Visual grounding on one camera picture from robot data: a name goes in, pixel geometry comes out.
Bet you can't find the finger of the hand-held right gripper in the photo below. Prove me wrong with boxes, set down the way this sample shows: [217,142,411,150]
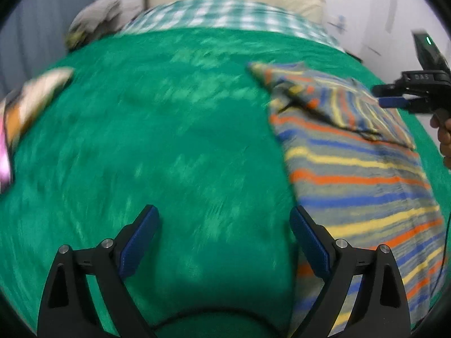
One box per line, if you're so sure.
[373,84,406,96]
[379,97,411,111]

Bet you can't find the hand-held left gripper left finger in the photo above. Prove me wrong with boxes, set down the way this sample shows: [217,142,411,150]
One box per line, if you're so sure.
[37,204,160,338]

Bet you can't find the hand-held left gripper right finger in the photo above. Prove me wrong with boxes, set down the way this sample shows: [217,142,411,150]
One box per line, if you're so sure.
[289,205,412,338]

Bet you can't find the striped knit sweater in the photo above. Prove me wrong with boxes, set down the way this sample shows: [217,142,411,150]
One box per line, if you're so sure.
[248,61,445,335]

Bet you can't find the folded pink orange clothes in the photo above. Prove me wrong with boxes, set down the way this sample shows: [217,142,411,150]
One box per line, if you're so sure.
[0,68,74,148]

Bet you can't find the person's right hand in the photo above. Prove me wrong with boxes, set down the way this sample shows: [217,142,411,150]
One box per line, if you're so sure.
[430,111,451,170]

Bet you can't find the white wardrobe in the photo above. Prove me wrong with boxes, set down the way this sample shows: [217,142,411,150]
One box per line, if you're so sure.
[352,0,451,78]

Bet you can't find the green blanket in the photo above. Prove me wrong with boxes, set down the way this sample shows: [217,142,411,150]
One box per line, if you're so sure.
[0,28,451,338]

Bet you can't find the green checked bed sheet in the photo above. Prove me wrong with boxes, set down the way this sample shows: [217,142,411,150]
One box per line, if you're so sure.
[118,0,344,52]

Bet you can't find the checked cloth pile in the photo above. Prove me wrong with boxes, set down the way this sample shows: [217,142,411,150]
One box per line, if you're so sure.
[67,0,124,48]

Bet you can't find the blue-grey curtain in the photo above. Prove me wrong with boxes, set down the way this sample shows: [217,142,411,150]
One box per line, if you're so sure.
[0,0,97,95]

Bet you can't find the wall socket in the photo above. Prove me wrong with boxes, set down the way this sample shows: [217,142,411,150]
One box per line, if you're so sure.
[329,14,349,30]

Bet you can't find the black cable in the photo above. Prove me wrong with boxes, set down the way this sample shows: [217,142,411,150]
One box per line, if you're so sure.
[435,208,451,286]

